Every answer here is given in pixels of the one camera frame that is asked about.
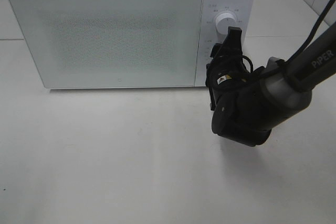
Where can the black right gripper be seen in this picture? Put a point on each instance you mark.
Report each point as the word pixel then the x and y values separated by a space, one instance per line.
pixel 228 67

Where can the upper white power knob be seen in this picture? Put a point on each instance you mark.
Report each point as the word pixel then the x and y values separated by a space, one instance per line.
pixel 223 21

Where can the white microwave door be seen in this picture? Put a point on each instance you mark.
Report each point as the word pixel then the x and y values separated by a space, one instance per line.
pixel 111 43

